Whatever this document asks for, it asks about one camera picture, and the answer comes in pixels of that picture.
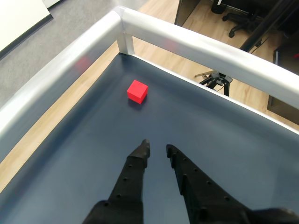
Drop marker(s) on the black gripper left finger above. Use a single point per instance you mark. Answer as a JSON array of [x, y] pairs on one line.
[[130, 186]]

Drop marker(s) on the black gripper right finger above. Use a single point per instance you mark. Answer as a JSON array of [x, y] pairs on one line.
[[201, 193]]

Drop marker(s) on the red cube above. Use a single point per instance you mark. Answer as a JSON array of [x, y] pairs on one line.
[[137, 91]]

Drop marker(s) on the dark office cabinet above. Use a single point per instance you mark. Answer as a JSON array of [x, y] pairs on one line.
[[184, 11], [287, 58]]

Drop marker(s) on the black pole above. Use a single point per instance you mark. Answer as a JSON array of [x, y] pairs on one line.
[[264, 28]]

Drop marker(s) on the black office chair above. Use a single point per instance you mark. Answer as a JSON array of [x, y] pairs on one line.
[[243, 21]]

